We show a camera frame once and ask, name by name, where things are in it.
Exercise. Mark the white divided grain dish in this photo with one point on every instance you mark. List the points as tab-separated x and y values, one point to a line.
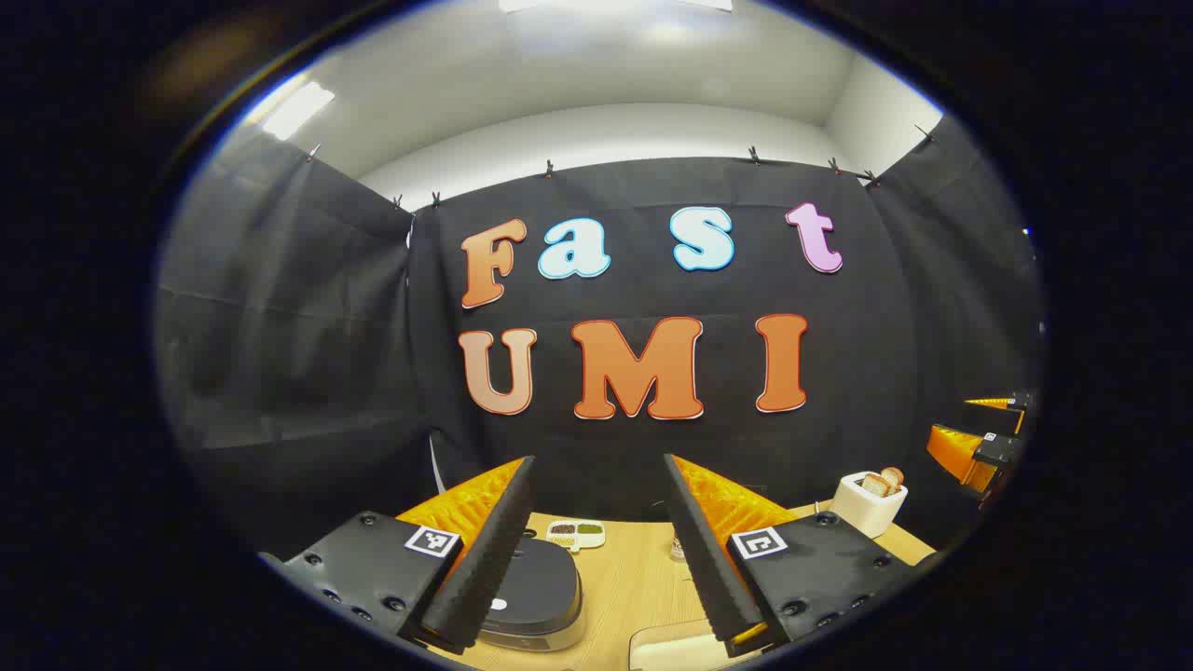
575	534

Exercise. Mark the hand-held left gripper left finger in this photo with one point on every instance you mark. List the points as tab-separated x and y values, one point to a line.
485	568

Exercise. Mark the black backdrop cloth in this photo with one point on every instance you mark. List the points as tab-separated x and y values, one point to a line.
652	438

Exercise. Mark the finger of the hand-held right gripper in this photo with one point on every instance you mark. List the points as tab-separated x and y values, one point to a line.
969	457
1002	410

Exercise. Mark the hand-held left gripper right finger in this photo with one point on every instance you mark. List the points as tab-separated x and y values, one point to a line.
713	568

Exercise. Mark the clear plastic water bottle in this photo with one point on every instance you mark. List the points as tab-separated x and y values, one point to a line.
678	548

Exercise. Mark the white toaster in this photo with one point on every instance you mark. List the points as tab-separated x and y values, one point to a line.
867	513

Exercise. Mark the ceiling light panel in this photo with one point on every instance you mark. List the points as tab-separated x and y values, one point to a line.
298	110
615	4

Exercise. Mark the dark grey rice cooker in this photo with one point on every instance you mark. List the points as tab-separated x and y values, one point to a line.
541	587

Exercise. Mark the toast slice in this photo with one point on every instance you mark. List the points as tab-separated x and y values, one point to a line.
894	476
874	485

